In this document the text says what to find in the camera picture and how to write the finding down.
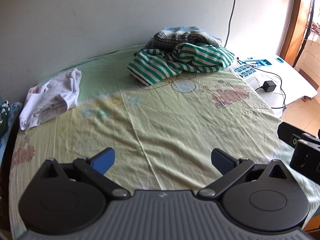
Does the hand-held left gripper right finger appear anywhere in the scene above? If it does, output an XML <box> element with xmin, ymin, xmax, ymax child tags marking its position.
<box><xmin>197</xmin><ymin>148</ymin><xmax>290</xmax><ymax>201</ymax></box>

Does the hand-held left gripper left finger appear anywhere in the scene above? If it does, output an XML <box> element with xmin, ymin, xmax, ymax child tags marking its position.
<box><xmin>37</xmin><ymin>147</ymin><xmax>130</xmax><ymax>201</ymax></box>

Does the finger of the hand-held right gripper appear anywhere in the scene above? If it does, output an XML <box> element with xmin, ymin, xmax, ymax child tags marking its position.
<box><xmin>277</xmin><ymin>122</ymin><xmax>320</xmax><ymax>152</ymax></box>
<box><xmin>290</xmin><ymin>140</ymin><xmax>320</xmax><ymax>180</ymax></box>

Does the grey blue striped knit sweater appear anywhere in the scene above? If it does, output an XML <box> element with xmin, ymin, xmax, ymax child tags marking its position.
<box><xmin>144</xmin><ymin>26</ymin><xmax>222</xmax><ymax>52</ymax></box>

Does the black power adapter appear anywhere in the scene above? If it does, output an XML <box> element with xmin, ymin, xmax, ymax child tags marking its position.
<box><xmin>262</xmin><ymin>80</ymin><xmax>277</xmax><ymax>93</ymax></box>

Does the white side table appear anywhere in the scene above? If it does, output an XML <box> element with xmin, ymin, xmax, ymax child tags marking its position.
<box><xmin>235</xmin><ymin>54</ymin><xmax>318</xmax><ymax>115</ymax></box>

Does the printed yellow green bedsheet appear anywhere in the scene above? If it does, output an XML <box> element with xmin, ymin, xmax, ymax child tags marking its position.
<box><xmin>8</xmin><ymin>44</ymin><xmax>320</xmax><ymax>240</ymax></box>

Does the blue white keypad box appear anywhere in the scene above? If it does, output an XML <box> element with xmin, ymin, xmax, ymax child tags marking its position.
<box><xmin>234</xmin><ymin>64</ymin><xmax>257</xmax><ymax>78</ymax></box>

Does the blue plastic tray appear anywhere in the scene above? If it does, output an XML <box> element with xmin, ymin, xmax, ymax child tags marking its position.
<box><xmin>239</xmin><ymin>58</ymin><xmax>272</xmax><ymax>67</ymax></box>

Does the white crumpled garment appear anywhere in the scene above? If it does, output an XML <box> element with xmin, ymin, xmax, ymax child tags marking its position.
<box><xmin>19</xmin><ymin>68</ymin><xmax>82</xmax><ymax>131</ymax></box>

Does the dark green white item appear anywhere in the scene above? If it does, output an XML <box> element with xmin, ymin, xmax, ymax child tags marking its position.
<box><xmin>0</xmin><ymin>101</ymin><xmax>11</xmax><ymax>136</ymax></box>

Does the green white striped garment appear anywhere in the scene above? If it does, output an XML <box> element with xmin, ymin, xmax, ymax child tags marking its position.
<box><xmin>127</xmin><ymin>42</ymin><xmax>235</xmax><ymax>85</ymax></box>

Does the black power cable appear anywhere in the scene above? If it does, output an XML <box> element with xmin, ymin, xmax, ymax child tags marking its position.
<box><xmin>254</xmin><ymin>71</ymin><xmax>287</xmax><ymax>109</ymax></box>

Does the wooden door frame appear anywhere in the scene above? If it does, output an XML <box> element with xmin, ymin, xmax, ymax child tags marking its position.
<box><xmin>277</xmin><ymin>0</ymin><xmax>312</xmax><ymax>68</ymax></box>

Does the grey wall cable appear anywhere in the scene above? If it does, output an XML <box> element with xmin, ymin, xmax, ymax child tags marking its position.
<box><xmin>226</xmin><ymin>0</ymin><xmax>238</xmax><ymax>48</ymax></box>

